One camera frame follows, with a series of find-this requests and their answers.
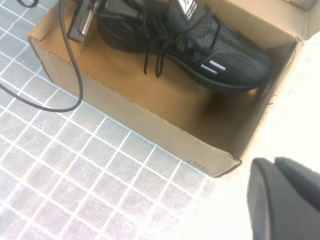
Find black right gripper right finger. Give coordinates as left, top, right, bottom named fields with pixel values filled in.
left=259, top=156, right=320, bottom=240

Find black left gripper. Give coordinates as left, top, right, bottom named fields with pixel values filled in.
left=67, top=0, right=142, bottom=45

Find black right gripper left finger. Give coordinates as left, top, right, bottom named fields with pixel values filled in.
left=246, top=157, right=276, bottom=240

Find brown cardboard shoe box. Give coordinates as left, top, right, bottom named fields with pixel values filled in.
left=26, top=0, right=320, bottom=178

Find black knit sneaker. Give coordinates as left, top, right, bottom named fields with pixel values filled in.
left=97, top=0, right=274, bottom=94

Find black camera cable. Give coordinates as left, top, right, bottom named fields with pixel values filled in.
left=0, top=0, right=85, bottom=113

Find thin black looped cable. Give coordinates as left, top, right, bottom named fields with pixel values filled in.
left=16, top=0, right=39, bottom=8

